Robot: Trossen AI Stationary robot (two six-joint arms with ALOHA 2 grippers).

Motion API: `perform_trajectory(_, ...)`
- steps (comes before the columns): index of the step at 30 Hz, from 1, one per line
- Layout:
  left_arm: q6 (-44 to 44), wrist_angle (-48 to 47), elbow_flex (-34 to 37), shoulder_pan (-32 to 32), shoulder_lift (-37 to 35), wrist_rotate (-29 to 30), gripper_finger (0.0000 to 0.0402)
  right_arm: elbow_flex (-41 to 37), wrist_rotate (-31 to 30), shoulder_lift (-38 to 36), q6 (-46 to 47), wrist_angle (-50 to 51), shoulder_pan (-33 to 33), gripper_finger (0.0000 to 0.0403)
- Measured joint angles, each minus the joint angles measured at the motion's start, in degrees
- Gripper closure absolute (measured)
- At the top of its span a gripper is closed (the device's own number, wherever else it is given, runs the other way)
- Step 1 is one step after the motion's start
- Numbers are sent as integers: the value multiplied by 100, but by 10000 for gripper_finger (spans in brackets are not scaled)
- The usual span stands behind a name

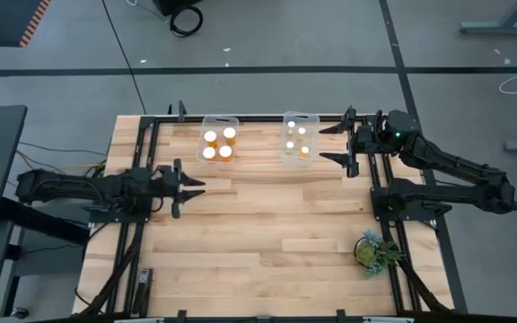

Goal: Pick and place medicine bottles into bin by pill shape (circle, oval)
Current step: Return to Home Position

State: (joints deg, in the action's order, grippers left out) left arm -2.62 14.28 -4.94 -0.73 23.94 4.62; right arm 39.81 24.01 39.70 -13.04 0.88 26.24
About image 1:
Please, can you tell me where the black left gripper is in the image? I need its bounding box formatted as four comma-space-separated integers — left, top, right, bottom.
156, 158, 207, 220

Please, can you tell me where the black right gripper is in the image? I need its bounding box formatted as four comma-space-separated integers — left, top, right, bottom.
319, 106, 379, 179

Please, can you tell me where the clear plastic bin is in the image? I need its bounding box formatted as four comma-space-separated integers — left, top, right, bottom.
279, 110, 321, 165
195, 115, 241, 165

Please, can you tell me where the black flat bar device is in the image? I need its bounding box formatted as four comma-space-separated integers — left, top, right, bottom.
131, 267, 154, 316

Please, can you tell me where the small potted succulent plant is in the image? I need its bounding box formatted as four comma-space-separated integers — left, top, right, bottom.
353, 229, 406, 280

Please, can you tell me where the black floor beam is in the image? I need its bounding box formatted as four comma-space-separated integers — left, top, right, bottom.
0, 196, 92, 246

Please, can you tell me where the black floor box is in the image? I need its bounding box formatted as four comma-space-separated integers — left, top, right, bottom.
152, 0, 204, 17

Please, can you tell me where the black orange-striped floor mat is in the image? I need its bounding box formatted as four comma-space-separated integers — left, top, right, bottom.
0, 0, 53, 48

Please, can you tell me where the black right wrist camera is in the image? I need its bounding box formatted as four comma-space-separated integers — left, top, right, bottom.
357, 125, 376, 145

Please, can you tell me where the black aluminium table frame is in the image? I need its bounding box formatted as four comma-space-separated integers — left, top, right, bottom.
81, 114, 455, 323

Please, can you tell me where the yellow cable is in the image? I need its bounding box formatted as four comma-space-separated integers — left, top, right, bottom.
14, 150, 107, 174

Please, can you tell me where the black cable bundle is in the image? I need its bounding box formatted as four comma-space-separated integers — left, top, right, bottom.
78, 223, 145, 316
392, 258, 452, 313

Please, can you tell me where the thin black floor cable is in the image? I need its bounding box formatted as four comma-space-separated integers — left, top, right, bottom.
101, 0, 148, 116

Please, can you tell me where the black coiled floor cable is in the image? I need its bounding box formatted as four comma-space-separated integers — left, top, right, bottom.
169, 4, 205, 38

